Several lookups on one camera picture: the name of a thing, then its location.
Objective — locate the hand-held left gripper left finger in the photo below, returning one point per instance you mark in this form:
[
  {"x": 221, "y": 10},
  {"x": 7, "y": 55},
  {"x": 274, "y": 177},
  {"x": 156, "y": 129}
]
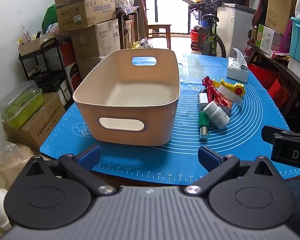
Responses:
[{"x": 90, "y": 156}]

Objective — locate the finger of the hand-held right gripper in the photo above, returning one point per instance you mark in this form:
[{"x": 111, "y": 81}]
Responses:
[{"x": 272, "y": 133}]

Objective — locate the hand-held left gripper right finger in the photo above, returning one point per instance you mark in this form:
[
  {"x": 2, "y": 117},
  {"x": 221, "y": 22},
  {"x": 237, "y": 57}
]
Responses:
[{"x": 207, "y": 156}]

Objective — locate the green bottle with silver cap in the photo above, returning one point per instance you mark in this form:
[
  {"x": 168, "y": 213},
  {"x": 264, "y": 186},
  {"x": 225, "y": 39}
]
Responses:
[{"x": 203, "y": 123}]

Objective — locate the white pill bottle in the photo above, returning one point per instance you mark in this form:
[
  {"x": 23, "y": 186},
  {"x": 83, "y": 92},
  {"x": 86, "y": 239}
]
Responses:
[{"x": 216, "y": 115}]

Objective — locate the yellow toy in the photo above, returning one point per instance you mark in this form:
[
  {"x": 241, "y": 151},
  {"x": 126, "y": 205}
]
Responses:
[{"x": 238, "y": 88}]

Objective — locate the red toy figure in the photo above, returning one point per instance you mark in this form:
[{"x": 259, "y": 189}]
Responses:
[{"x": 216, "y": 92}]

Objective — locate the beige plastic storage bin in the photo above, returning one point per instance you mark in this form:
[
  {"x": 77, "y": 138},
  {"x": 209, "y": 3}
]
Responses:
[{"x": 130, "y": 100}]

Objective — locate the blue silicone baking mat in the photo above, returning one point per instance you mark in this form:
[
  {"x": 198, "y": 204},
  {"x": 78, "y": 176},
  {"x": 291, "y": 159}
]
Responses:
[{"x": 165, "y": 160}]

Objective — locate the white grey small bottle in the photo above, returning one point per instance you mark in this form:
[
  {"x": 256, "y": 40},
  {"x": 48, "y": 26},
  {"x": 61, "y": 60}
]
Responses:
[{"x": 203, "y": 100}]

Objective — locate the printed brown cardboard box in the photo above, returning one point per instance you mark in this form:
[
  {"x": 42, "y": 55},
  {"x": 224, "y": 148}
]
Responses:
[{"x": 42, "y": 125}]

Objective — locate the dark wooden shelf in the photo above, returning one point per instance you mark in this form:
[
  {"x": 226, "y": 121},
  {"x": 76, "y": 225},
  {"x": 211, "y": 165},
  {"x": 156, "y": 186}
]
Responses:
[{"x": 285, "y": 70}]

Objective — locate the white tissue pack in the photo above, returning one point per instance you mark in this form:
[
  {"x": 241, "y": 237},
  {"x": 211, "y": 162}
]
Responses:
[{"x": 237, "y": 68}]

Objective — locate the clear bag of grain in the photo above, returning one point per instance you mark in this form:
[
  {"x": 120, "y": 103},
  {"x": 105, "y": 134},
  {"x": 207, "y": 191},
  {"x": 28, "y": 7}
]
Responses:
[{"x": 15, "y": 162}]

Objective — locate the green container with clear lid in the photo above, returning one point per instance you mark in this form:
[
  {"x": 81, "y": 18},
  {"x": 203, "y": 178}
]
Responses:
[{"x": 22, "y": 107}]

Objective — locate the red black appliance box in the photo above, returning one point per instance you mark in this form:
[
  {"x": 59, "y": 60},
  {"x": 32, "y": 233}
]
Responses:
[{"x": 71, "y": 65}]

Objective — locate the green white carton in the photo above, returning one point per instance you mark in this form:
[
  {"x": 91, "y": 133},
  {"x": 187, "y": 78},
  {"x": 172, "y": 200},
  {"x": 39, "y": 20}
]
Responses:
[{"x": 265, "y": 40}]

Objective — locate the black utility cart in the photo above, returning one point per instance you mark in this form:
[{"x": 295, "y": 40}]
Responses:
[{"x": 50, "y": 67}]

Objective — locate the green black bicycle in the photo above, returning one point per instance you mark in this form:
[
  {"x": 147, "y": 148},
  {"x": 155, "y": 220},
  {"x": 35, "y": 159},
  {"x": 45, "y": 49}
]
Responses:
[{"x": 210, "y": 40}]

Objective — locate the white chest freezer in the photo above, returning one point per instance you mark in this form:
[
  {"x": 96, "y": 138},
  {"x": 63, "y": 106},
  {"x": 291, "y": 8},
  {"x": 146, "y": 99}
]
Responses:
[{"x": 237, "y": 22}]

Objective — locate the red plastic bucket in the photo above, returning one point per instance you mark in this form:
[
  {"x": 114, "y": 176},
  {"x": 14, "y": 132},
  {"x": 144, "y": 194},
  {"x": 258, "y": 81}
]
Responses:
[{"x": 195, "y": 37}]

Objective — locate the large brown cardboard box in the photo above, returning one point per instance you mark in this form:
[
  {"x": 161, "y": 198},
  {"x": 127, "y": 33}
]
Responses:
[{"x": 102, "y": 37}]

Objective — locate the cardboard box with bottles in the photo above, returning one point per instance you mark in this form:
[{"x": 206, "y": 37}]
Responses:
[{"x": 35, "y": 45}]

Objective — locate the tall flat cardboard box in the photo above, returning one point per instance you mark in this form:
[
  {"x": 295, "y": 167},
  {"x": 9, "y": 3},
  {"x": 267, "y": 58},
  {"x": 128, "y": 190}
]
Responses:
[{"x": 280, "y": 7}]

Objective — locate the white plastic bag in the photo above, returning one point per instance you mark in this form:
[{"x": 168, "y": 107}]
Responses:
[{"x": 146, "y": 43}]

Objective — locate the wooden chair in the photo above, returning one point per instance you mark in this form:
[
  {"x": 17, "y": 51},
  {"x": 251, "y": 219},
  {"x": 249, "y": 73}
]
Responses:
[{"x": 158, "y": 28}]

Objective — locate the open cardboard box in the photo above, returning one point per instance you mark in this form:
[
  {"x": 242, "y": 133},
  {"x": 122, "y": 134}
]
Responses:
[{"x": 85, "y": 7}]

